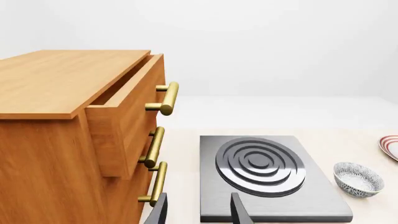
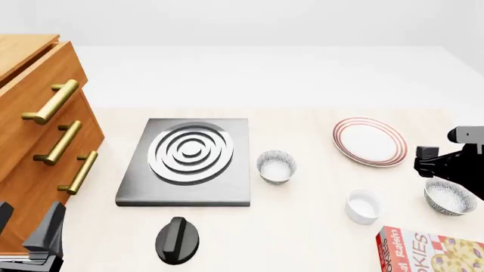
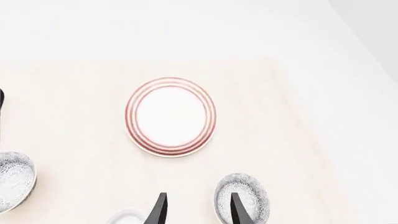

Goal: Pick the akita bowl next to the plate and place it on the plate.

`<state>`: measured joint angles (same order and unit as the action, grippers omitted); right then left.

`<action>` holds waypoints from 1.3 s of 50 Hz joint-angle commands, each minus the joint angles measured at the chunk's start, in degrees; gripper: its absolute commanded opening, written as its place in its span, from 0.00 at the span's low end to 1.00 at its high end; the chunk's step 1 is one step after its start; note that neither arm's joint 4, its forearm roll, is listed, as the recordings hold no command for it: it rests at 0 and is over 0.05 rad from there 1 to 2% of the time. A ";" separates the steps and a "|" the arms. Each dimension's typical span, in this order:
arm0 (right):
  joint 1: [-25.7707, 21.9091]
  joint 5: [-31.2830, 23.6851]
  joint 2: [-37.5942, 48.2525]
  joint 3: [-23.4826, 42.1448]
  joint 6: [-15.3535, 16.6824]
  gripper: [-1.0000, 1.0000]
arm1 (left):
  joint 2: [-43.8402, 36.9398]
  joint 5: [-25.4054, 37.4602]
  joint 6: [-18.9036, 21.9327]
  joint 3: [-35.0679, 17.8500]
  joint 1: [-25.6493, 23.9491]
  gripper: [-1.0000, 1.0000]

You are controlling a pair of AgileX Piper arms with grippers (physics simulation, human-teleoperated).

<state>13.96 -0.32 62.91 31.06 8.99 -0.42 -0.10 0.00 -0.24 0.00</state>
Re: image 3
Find patterned black and white bowl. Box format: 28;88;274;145
213;172;271;224
0;151;38;213

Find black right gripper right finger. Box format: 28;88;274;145
230;192;256;224

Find white plate with red rings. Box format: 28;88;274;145
124;77;217;159

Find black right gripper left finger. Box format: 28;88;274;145
142;192;168;224

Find flat black stove plate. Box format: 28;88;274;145
0;88;6;118

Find small white ramekin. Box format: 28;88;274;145
105;208;146;224

